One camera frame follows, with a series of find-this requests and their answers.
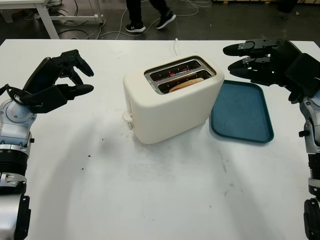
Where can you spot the cream two-slot toaster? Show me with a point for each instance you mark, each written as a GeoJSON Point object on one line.
{"type": "Point", "coordinates": [162, 112]}

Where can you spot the person in beige jacket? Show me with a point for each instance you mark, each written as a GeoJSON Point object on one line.
{"type": "Point", "coordinates": [136, 12]}

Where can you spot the brown toast slice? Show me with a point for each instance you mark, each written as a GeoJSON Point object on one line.
{"type": "Point", "coordinates": [185, 85]}

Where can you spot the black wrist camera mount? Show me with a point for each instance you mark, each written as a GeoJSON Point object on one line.
{"type": "Point", "coordinates": [302, 72]}
{"type": "Point", "coordinates": [42, 100]}

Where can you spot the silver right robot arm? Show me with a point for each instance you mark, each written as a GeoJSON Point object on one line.
{"type": "Point", "coordinates": [312, 120]}

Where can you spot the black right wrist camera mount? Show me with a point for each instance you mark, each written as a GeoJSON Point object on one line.
{"type": "Point", "coordinates": [302, 72]}

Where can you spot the blue plastic tray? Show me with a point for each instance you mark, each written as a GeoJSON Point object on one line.
{"type": "Point", "coordinates": [240, 112]}

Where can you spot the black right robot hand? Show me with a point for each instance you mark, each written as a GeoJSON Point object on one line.
{"type": "Point", "coordinates": [280, 60]}

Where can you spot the black stand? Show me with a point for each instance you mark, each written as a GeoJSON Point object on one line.
{"type": "Point", "coordinates": [285, 8]}

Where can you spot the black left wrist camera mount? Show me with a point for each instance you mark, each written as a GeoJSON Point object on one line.
{"type": "Point", "coordinates": [42, 100]}

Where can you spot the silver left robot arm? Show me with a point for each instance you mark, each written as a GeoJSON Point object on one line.
{"type": "Point", "coordinates": [12, 120]}

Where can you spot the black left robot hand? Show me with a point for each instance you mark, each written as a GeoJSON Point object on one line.
{"type": "Point", "coordinates": [42, 75]}

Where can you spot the white table leg frame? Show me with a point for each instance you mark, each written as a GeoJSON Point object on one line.
{"type": "Point", "coordinates": [47, 22]}

